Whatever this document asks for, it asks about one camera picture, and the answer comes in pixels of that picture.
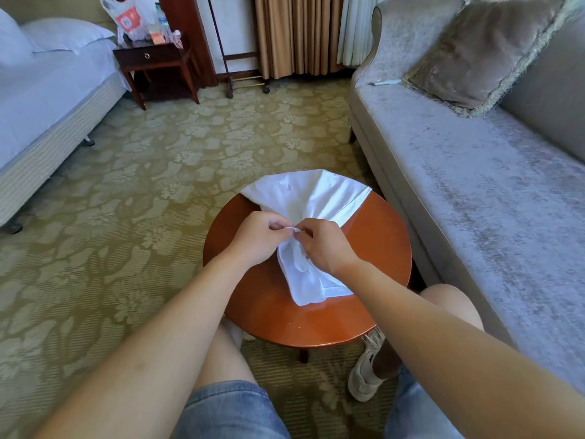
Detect person's right hand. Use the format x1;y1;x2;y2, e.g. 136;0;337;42
294;217;365;280

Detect person's left hand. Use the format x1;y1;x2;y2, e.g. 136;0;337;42
225;211;301;268

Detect white T-shirt dark print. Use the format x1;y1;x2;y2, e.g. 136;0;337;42
239;169;374;307

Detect person's right forearm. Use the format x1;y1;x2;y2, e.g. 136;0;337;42
340;260;585;439

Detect person's left forearm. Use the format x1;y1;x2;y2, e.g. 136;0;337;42
32;251;252;439

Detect person's right leg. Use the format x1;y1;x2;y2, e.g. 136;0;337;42
370;284;486;380

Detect round wooden table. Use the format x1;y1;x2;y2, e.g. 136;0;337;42
203;187;413;364

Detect white sneaker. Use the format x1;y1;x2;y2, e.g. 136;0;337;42
222;317;257;351
347;326;389;402

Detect grey velvet chaise sofa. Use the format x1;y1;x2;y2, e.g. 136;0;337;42
347;0;585;394

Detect black valet stand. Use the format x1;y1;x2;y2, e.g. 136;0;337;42
205;0;272;99

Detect blue denim shorts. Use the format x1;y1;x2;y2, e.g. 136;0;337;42
174;365;467;439

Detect beige curtain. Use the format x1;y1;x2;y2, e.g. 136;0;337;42
253;0;347;81

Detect dark wooden nightstand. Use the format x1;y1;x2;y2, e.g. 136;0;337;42
112;41;201;110

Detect white sheer curtain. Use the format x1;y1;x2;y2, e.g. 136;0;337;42
336;0;383;70

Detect plain white plastic bag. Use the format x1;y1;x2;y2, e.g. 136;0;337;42
137;0;184;49

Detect white bed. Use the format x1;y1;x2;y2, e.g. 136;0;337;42
0;6;129;236

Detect brown fringed cushion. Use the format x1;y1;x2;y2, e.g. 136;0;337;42
404;0;577;118

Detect white plastic bag red print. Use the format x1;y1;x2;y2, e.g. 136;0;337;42
99;0;147;44

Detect white pillow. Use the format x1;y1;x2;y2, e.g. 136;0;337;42
20;17;117;55

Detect white duvet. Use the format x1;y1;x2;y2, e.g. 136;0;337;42
0;6;36;71

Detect dark wooden wall panel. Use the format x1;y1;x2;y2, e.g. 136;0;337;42
157;0;221;90

